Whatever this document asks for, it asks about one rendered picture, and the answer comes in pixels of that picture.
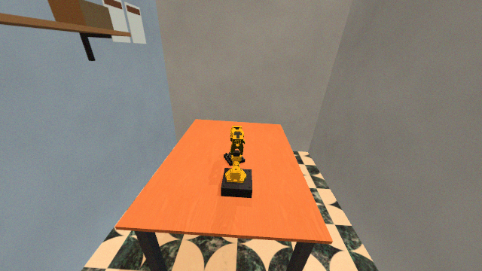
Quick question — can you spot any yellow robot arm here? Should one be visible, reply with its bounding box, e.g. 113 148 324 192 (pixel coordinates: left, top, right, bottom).
225 126 246 183

